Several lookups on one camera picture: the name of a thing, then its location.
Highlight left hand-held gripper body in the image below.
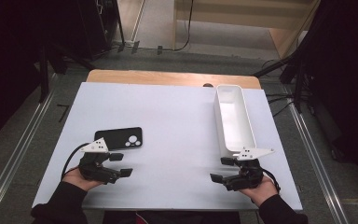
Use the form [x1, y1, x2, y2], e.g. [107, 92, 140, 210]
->
[77, 137, 122, 185]

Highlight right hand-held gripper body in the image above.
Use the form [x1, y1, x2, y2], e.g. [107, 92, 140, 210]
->
[223, 147, 275, 192]

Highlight black phone case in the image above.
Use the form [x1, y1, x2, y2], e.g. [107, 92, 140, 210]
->
[93, 126, 144, 151]

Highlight white rectangular container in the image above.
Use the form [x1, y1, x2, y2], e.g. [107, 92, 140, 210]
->
[213, 84, 257, 159]

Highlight person's right hand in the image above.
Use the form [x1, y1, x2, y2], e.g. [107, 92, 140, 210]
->
[239, 175, 279, 208]

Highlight person's left hand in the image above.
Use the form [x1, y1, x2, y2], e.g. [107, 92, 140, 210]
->
[61, 166, 105, 192]

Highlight white board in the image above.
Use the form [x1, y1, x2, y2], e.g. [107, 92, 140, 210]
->
[32, 81, 304, 213]

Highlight wooden table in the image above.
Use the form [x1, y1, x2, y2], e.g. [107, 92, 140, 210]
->
[86, 68, 262, 91]

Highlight black metal stand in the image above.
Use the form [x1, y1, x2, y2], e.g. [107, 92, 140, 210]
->
[38, 43, 96, 104]
[253, 52, 311, 114]

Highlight black cabinet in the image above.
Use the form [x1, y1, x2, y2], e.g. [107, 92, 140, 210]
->
[74, 0, 126, 62]

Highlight black curtain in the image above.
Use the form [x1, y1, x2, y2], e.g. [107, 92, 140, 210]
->
[304, 0, 358, 188]
[0, 0, 49, 148]

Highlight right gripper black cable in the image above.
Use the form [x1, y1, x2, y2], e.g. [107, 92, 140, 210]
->
[260, 167, 282, 194]

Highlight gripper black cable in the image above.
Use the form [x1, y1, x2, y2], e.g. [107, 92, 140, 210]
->
[61, 142, 91, 181]
[260, 167, 282, 194]

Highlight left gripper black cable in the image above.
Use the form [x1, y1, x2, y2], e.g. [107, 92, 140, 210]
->
[61, 142, 91, 181]

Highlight aluminium floor rail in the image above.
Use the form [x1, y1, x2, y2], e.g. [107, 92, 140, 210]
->
[0, 74, 60, 224]
[283, 90, 351, 224]

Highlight black floor cables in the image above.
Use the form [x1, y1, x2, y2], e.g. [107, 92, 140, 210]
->
[265, 91, 296, 118]

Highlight hanging black cable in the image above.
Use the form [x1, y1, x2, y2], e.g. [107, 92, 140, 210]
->
[159, 0, 195, 53]

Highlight light wooden frame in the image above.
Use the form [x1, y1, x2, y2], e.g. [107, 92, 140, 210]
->
[172, 0, 321, 60]

